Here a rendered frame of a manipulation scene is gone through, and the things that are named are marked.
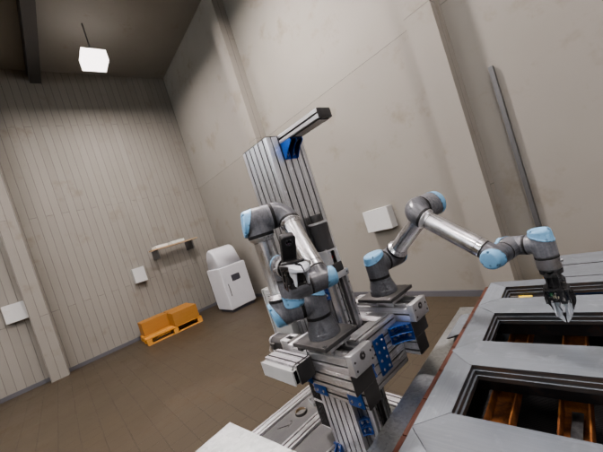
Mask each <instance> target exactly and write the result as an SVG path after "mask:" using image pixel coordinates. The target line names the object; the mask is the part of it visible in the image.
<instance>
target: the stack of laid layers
mask: <svg viewBox="0 0 603 452"><path fill-rule="evenodd" d="M568 284H570V288H571V290H573V291H574V293H586V292H603V282H577V283H568ZM543 286H544V285H531V286H516V287H506V288H505V290H504V293H503V295H502V298H510V297H511V296H521V295H543V294H544V293H543ZM500 324H531V325H603V312H574V313H573V315H572V319H571V320H570V322H564V321H563V320H562V319H561V318H559V317H557V316H556V314H555V313H494V316H493V318H492V321H491V323H490V325H489V327H488V329H487V331H486V334H485V337H484V339H483V341H494V338H495V336H496V334H497V331H498V328H499V326H500ZM479 379H480V380H486V381H493V382H501V383H508V384H515V385H522V386H529V387H543V388H550V389H556V390H563V391H571V392H578V393H585V394H592V395H599V396H603V378H593V377H584V376H574V375H565V374H555V373H546V372H537V371H528V370H519V369H503V368H494V367H485V366H477V365H472V366H471V369H470V371H469V373H468V376H467V378H466V380H465V383H464V385H463V387H462V389H461V391H460V393H459V397H458V399H457V401H456V403H455V405H454V407H453V410H452V413H455V414H460V415H466V413H467V410H468V407H469V404H470V402H471V399H472V396H473V394H474V392H475V390H476V385H477V383H478V380H479Z"/></svg>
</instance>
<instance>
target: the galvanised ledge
mask: <svg viewBox="0 0 603 452"><path fill-rule="evenodd" d="M473 308H474V307H464V308H459V310H458V312H457V313H456V315H455V316H454V318H453V319H452V320H451V322H450V324H449V325H448V327H447V328H446V330H445V331H444V333H443V335H442V336H441V338H440V340H439V341H438V343H437V344H436V345H435V346H434V348H433V350H432V352H431V353H430V355H429V356H428V358H427V359H426V361H425V363H424V365H423V366H422V368H421V369H420V370H419V371H418V373H417V374H416V376H415V378H414V380H413V381H412V383H411V384H410V386H409V387H408V389H407V391H406V392H405V393H404V395H403V396H402V398H401V399H400V401H399V402H398V405H397V406H396V408H395V409H394V411H393V412H392V414H391V415H390V417H389V418H388V420H387V421H386V423H385V424H384V426H383V427H382V429H381V430H380V433H379V434H378V436H377V437H376V439H375V440H374V441H373V442H372V444H371V446H370V448H369V449H368V451H367V452H392V451H393V449H394V448H395V446H396V445H397V443H398V441H399V439H400V437H401V435H402V434H403V432H404V430H405V428H406V426H407V425H408V423H409V422H410V420H411V418H412V416H413V414H414V413H415V410H416V408H417V407H418V405H419V404H420V402H421V401H422V399H423V397H424V395H425V393H426V391H427V389H428V387H429V386H430V385H431V383H432V381H433V379H434V377H435V375H436V374H437V372H438V370H439V368H440V367H441V365H442V363H443V361H444V360H445V358H446V356H447V354H448V353H449V351H450V348H451V347H452V345H453V344H454V342H455V340H456V339H457V336H456V337H453V338H451V339H447V337H448V335H449V334H450V332H451V330H452V328H453V327H454V326H455V325H456V323H457V322H458V320H459V318H460V316H461V315H465V314H467V313H468V314H470V313H471V312H472V310H473ZM402 436H403V435H402Z"/></svg>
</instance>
